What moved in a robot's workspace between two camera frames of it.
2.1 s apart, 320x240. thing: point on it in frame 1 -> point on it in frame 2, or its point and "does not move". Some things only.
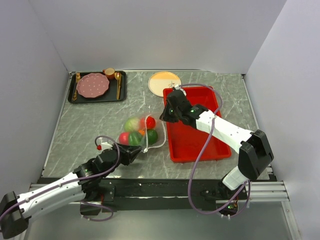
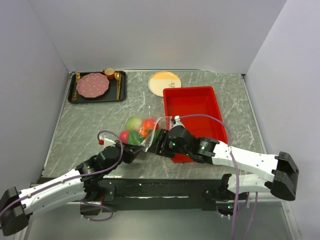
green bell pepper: [135, 138] does not move
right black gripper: [165, 116] -> [155, 147]
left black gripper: [129, 153] does not move
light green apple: [132, 124] does not move
